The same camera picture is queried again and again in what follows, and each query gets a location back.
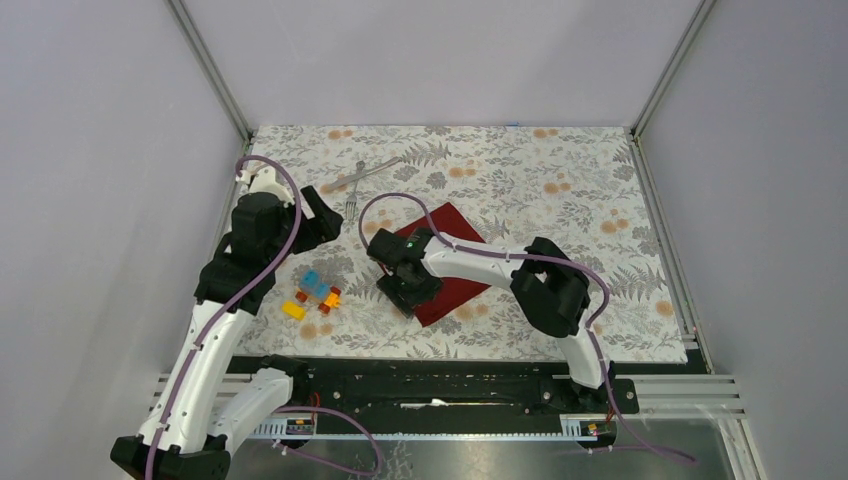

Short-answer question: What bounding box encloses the dark red cloth napkin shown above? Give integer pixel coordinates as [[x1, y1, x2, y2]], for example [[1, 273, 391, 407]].
[[414, 203, 491, 327]]

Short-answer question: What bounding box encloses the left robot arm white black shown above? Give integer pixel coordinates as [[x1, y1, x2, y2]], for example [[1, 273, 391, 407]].
[[110, 186, 343, 479]]

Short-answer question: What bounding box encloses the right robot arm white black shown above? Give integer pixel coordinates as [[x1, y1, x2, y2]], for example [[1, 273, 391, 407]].
[[366, 228, 614, 412]]

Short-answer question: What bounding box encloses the silver fork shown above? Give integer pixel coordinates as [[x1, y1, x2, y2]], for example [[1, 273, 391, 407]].
[[345, 161, 366, 221]]

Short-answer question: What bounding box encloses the silver knife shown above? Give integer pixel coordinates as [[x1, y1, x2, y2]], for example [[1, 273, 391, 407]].
[[325, 157, 402, 192]]

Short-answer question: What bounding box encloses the colourful toy block car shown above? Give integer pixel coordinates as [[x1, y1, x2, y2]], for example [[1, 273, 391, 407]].
[[295, 270, 341, 315]]

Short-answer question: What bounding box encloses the yellow toy block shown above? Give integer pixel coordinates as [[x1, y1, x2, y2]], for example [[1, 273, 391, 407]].
[[281, 301, 306, 322]]

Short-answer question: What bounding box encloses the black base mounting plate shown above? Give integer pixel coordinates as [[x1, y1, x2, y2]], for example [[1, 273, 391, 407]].
[[218, 355, 707, 439]]

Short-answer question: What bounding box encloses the floral patterned tablecloth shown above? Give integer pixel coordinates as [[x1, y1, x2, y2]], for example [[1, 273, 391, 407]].
[[237, 125, 686, 364]]

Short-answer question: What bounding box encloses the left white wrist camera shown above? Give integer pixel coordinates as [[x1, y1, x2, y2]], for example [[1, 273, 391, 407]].
[[236, 166, 294, 205]]

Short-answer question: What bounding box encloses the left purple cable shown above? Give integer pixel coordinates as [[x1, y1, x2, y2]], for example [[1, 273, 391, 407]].
[[142, 154, 384, 480]]

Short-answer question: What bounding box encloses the slotted cable duct rail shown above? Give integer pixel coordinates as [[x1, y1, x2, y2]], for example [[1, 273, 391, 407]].
[[248, 415, 615, 445]]

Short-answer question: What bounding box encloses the left aluminium frame post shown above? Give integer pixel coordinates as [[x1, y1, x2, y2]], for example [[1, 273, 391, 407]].
[[164, 0, 254, 145]]

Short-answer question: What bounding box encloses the aluminium frame post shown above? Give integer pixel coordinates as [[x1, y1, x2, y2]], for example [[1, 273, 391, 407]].
[[164, 0, 254, 145], [630, 0, 718, 138]]

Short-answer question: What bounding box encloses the right aluminium frame post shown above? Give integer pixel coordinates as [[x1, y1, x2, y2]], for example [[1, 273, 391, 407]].
[[630, 0, 718, 138]]

